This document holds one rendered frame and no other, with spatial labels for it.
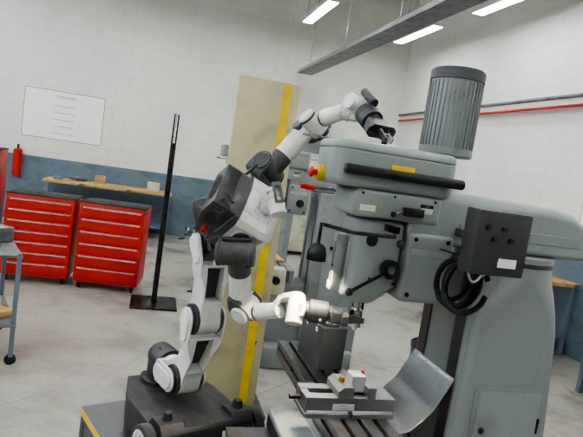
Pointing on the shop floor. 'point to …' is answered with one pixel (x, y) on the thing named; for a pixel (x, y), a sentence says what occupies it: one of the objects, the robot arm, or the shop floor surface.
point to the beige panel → (250, 140)
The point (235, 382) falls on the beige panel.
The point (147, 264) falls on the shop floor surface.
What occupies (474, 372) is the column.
